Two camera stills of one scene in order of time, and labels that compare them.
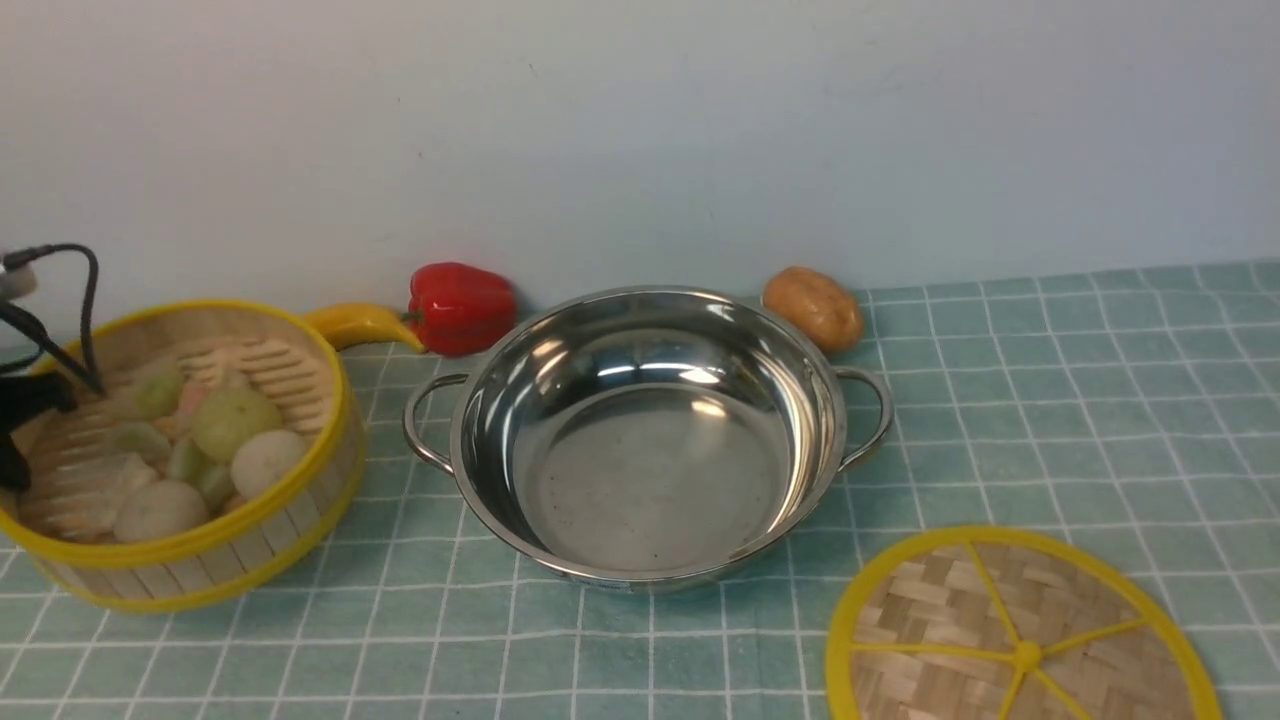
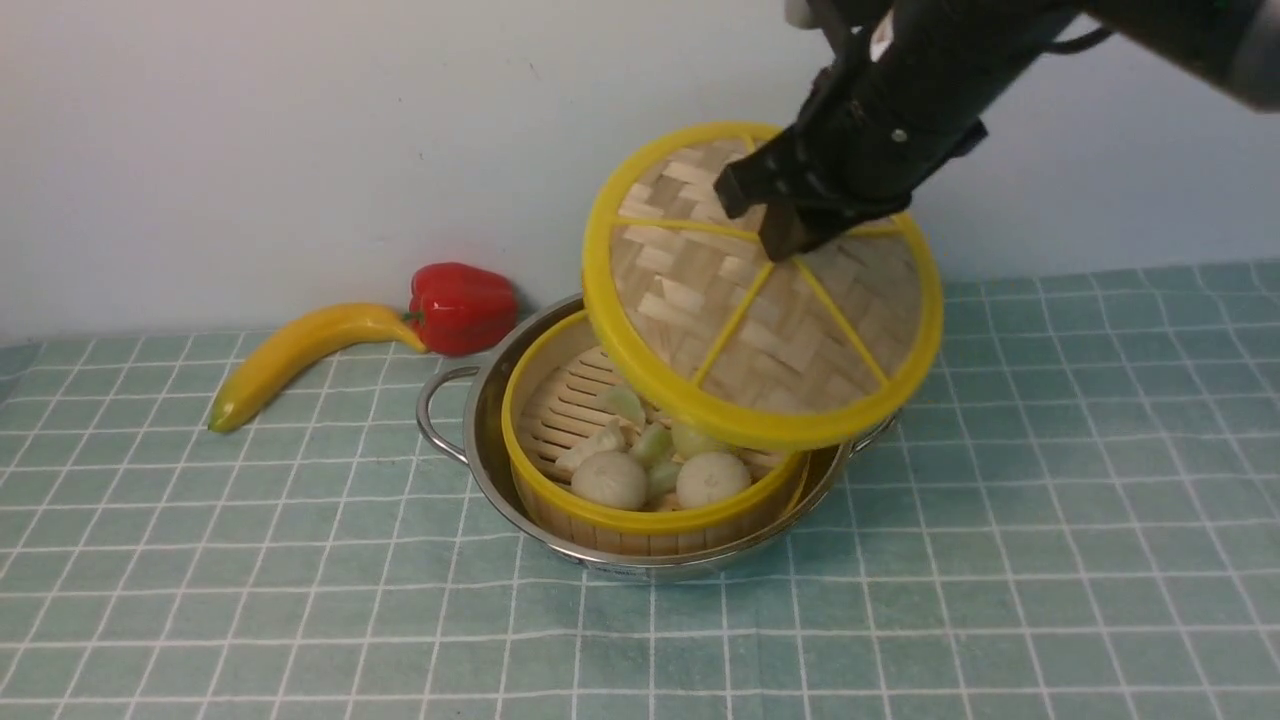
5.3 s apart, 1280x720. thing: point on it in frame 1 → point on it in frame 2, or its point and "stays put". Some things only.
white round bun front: x=157 y=509 → x=611 y=479
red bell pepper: x=460 y=311 stays put
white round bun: x=265 y=460 → x=711 y=478
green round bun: x=226 y=418 → x=686 y=440
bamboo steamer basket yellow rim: x=220 y=462 → x=599 y=469
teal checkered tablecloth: x=1135 y=409 stays put
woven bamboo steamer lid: x=1019 y=623 → x=811 y=348
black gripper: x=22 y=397 → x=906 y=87
